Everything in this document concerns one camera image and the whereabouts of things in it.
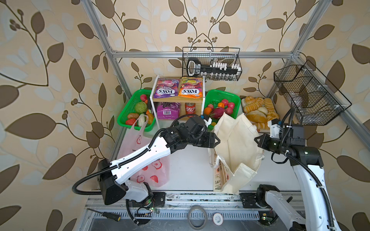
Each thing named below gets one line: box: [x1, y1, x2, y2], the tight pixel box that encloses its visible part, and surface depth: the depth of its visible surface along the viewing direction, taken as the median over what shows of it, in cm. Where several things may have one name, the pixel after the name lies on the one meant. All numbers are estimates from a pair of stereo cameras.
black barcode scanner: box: [186, 58, 202, 77], surface depth 85 cm
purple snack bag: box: [157, 102, 182, 120], surface depth 87 cm
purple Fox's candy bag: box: [153, 77, 181, 99], surface depth 80 cm
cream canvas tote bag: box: [208, 112, 265, 195], surface depth 77 cm
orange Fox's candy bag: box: [178, 77, 203, 99], surface depth 80 cm
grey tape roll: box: [187, 205, 208, 231], surface depth 68 cm
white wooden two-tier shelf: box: [149, 75, 206, 130], surface depth 81 cm
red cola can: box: [185, 102, 197, 116], surface depth 84 cm
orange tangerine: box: [203, 106, 212, 116], surface depth 109 cm
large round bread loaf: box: [246, 110, 268, 124], surface depth 107 cm
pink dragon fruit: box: [208, 106, 225, 119], surface depth 107 cm
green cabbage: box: [134, 101, 148, 114], surface depth 107 cm
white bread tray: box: [240, 96, 280, 133], surface depth 113 cm
